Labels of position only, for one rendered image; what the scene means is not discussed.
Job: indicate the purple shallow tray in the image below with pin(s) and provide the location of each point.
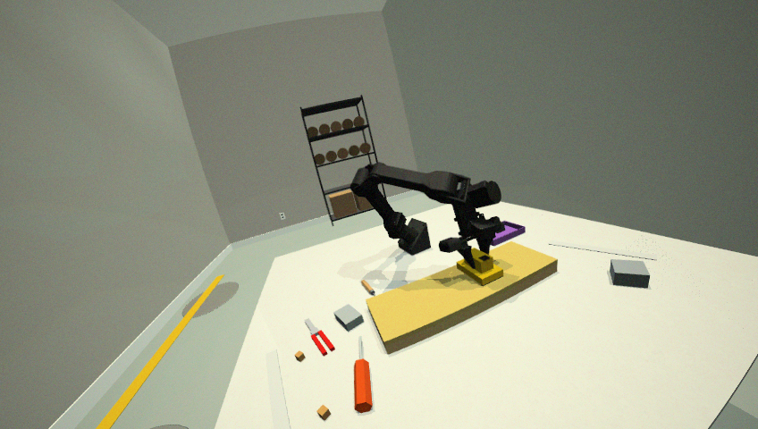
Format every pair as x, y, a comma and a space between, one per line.
511, 230

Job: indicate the pale cream flat strip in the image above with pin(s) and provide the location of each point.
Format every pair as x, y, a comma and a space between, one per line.
606, 250
278, 402

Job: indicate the tan wooden floor panel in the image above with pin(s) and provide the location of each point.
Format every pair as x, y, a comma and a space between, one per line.
423, 308

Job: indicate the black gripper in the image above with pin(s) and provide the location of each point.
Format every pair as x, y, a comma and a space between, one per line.
460, 244

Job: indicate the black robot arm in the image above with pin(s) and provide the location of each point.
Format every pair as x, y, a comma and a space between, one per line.
438, 185

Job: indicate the orange-handled awl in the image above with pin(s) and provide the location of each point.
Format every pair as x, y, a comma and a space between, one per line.
362, 386

